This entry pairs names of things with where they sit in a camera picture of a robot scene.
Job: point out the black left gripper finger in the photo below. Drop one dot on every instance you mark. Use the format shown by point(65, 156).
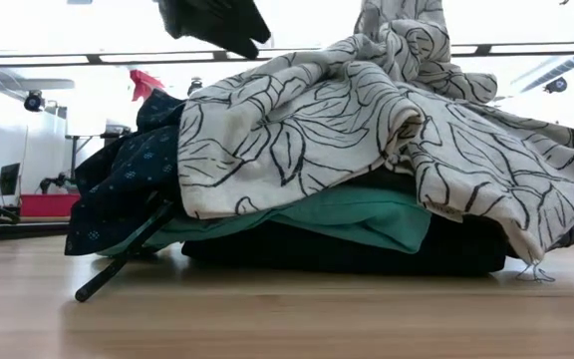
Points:
point(252, 45)

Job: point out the white leaf print garment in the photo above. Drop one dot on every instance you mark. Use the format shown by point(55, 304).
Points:
point(317, 124)

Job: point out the navy patterned garment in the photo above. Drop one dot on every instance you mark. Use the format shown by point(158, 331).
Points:
point(127, 189)

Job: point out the turquoise shorts white mesh lining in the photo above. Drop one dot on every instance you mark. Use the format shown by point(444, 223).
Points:
point(357, 214)

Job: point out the dark blue denim jeans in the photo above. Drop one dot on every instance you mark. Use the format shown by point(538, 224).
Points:
point(342, 254)

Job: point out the black garment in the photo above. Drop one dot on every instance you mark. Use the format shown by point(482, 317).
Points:
point(117, 264)

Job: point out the small red bin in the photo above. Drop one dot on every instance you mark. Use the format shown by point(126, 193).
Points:
point(48, 205)

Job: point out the black ceiling spotlight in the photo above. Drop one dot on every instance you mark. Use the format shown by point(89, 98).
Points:
point(195, 86)
point(33, 101)
point(556, 85)

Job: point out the Windex spray bottle red trigger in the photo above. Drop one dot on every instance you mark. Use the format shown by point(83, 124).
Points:
point(142, 82)

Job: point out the black overhead light bar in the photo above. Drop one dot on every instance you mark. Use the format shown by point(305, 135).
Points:
point(117, 57)

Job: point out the black computer monitor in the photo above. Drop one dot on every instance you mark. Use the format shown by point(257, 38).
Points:
point(9, 179)

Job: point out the black aluminium table frame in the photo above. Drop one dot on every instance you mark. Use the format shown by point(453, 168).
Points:
point(8, 230)

